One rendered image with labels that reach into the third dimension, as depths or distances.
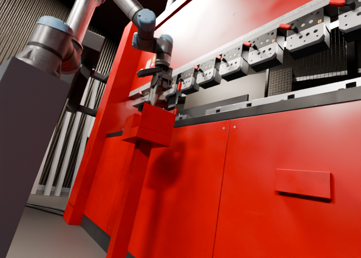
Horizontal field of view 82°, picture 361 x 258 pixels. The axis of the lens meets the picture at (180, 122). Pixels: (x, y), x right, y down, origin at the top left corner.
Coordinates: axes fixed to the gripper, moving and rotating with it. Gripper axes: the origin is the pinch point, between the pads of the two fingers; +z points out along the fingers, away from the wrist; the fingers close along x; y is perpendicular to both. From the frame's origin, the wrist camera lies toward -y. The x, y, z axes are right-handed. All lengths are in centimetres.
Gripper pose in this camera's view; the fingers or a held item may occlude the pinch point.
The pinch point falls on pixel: (152, 102)
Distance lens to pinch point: 96.2
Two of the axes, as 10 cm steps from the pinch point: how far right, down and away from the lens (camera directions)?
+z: -1.2, 9.6, -2.4
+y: 8.3, 2.3, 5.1
